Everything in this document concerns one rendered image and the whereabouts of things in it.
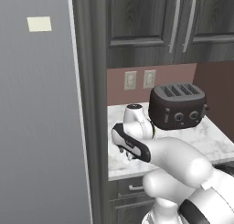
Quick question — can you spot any silver cupboard bar handle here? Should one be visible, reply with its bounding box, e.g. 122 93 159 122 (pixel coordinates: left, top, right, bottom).
182 0 197 54
168 0 182 55

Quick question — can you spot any pale yellow fridge note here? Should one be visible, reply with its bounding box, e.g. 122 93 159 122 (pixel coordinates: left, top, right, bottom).
26 16 53 33

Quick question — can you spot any dark wood tall side panel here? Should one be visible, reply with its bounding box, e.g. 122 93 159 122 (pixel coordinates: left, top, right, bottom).
70 0 110 224

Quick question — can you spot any dark wood drawer front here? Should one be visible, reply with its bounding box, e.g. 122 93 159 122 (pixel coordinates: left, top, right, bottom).
117 176 148 198

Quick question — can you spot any black hob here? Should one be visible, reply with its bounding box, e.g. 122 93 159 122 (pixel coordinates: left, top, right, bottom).
213 163 234 177

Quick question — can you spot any grey fridge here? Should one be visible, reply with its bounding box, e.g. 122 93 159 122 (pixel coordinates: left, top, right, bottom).
0 0 93 224

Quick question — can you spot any beige wall socket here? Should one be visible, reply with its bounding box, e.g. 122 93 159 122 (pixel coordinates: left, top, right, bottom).
143 69 157 90
123 70 138 91

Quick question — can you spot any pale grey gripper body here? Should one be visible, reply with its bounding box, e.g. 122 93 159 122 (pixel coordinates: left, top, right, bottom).
118 144 139 162

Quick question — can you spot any dark brown four-slot toaster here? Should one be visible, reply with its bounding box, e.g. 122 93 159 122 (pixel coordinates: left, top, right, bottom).
148 82 209 132

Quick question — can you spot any dark wood wall cupboard door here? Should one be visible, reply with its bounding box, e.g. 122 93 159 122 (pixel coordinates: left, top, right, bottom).
106 0 181 69
173 0 234 65

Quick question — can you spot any dark wood base cupboard door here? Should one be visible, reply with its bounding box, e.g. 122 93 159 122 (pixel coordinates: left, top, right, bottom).
112 198 157 224

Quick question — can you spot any silver drawer handle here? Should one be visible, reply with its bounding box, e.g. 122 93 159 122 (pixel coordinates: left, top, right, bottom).
128 184 144 192

